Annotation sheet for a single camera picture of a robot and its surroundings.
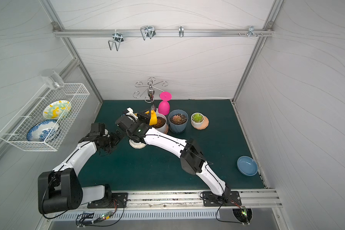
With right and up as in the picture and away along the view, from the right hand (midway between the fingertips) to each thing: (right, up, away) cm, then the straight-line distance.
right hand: (150, 111), depth 78 cm
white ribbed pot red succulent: (+4, -9, +13) cm, 16 cm away
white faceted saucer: (-12, -23, +15) cm, 30 cm away
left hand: (-20, -18, +9) cm, 28 cm away
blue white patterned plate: (-45, -9, -16) cm, 49 cm away
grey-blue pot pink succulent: (+15, -6, +17) cm, 24 cm away
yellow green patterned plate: (-45, 0, -8) cm, 46 cm away
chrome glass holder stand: (-2, +13, +10) cm, 17 cm away
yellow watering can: (+1, -5, +4) cm, 6 cm away
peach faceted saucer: (+35, -10, +26) cm, 44 cm away
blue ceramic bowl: (+58, -33, +7) cm, 67 cm away
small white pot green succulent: (+29, -6, +18) cm, 34 cm away
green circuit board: (-20, -52, -9) cm, 56 cm away
